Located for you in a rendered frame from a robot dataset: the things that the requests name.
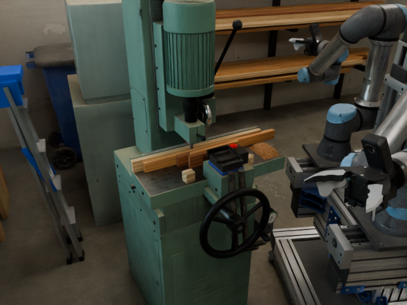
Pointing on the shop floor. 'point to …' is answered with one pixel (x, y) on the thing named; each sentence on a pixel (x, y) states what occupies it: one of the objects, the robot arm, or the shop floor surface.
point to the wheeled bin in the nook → (59, 100)
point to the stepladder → (39, 160)
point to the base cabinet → (183, 259)
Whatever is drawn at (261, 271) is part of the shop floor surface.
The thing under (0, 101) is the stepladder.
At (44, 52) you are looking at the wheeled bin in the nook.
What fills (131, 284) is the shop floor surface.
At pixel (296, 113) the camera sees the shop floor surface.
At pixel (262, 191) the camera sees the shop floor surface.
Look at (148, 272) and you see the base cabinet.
